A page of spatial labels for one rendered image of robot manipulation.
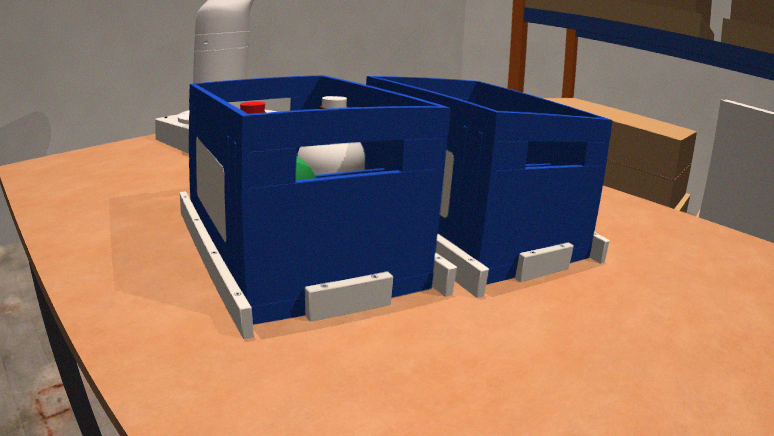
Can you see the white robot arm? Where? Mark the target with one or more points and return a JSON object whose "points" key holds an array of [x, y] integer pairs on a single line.
{"points": [[221, 56]]}

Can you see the blue plastic crate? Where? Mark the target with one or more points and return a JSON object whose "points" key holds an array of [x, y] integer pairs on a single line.
{"points": [[277, 235], [498, 200]]}

